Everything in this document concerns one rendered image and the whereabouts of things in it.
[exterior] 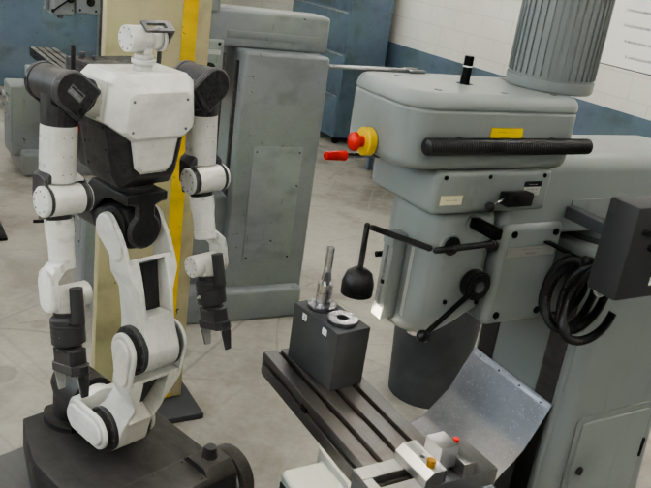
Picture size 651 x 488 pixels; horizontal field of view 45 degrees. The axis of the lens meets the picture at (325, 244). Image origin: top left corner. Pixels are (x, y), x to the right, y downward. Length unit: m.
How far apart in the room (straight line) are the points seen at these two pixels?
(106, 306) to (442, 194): 2.17
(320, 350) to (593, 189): 0.88
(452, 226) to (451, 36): 6.89
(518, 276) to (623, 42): 5.19
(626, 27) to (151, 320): 5.43
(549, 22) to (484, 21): 6.37
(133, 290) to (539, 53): 1.21
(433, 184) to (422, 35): 7.36
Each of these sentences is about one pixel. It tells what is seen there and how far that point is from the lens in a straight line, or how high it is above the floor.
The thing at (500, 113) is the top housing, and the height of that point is 1.85.
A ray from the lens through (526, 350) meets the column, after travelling 2.20.
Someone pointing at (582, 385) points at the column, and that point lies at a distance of 2.15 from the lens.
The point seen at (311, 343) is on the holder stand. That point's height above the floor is 1.04.
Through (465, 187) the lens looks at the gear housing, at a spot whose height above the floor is 1.69.
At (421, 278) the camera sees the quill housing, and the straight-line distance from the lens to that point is 1.77.
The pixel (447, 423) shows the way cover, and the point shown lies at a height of 0.91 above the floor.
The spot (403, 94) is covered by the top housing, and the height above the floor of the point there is 1.88.
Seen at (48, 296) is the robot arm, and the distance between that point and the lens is 2.09.
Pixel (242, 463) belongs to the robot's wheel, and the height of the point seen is 0.58.
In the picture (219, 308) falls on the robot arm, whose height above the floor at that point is 1.08.
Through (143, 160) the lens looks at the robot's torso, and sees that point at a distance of 2.09.
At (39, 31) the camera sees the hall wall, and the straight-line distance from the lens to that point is 10.59.
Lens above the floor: 2.12
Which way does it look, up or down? 21 degrees down
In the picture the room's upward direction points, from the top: 8 degrees clockwise
